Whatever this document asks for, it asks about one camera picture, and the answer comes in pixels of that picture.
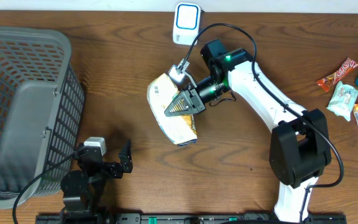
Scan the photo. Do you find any large yellow snack bag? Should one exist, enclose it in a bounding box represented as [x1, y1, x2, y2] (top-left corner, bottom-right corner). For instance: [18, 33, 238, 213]
[147, 73, 197, 146]

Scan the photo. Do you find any grey plastic shopping basket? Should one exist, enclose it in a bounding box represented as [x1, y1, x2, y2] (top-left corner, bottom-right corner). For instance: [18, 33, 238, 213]
[0, 27, 85, 209]

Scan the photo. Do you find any teal wet wipes pack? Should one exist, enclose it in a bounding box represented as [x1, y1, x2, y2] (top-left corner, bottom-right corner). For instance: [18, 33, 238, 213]
[327, 81, 358, 121]

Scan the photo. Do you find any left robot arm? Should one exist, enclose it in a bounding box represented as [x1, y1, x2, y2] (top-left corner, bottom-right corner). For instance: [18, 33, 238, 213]
[59, 137, 133, 224]

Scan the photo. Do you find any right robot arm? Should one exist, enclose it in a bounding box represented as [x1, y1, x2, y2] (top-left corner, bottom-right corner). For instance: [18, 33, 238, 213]
[164, 39, 331, 223]

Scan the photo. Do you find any orange brown candy bar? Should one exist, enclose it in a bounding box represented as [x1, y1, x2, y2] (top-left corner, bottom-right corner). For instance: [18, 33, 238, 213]
[316, 57, 358, 92]

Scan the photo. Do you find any white barcode scanner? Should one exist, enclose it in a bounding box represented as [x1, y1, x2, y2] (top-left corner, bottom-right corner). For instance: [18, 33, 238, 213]
[173, 2, 201, 45]

